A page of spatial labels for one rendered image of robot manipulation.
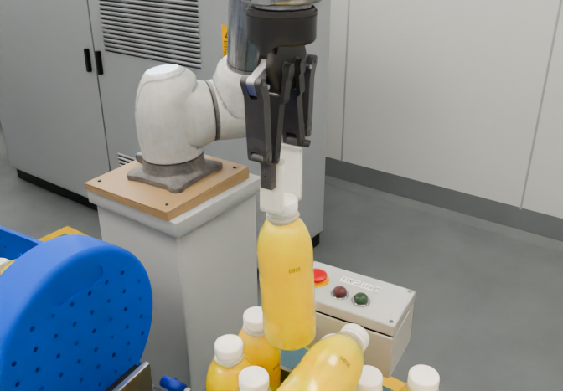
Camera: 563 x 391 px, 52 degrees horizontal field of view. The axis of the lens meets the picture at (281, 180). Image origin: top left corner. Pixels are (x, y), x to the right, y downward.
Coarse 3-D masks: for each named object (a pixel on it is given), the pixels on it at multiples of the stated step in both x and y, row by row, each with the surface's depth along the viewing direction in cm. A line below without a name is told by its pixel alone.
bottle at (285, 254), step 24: (264, 240) 71; (288, 240) 69; (264, 264) 71; (288, 264) 70; (312, 264) 73; (264, 288) 73; (288, 288) 71; (312, 288) 74; (264, 312) 75; (288, 312) 73; (312, 312) 75; (264, 336) 77; (288, 336) 74; (312, 336) 76
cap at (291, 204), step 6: (288, 198) 70; (294, 198) 70; (288, 204) 69; (294, 204) 69; (288, 210) 69; (294, 210) 70; (270, 216) 70; (276, 216) 69; (282, 216) 69; (288, 216) 69
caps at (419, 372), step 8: (416, 368) 75; (424, 368) 75; (432, 368) 75; (408, 376) 74; (416, 376) 74; (424, 376) 74; (432, 376) 74; (408, 384) 75; (416, 384) 73; (424, 384) 72; (432, 384) 72
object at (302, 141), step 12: (300, 60) 63; (300, 72) 64; (300, 84) 65; (300, 96) 66; (288, 108) 67; (300, 108) 67; (288, 120) 68; (300, 120) 68; (288, 132) 70; (300, 132) 68; (300, 144) 69
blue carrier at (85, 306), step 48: (0, 240) 108; (48, 240) 79; (96, 240) 82; (0, 288) 72; (48, 288) 72; (96, 288) 80; (144, 288) 89; (0, 336) 68; (48, 336) 74; (96, 336) 82; (144, 336) 92; (0, 384) 69; (48, 384) 76; (96, 384) 84
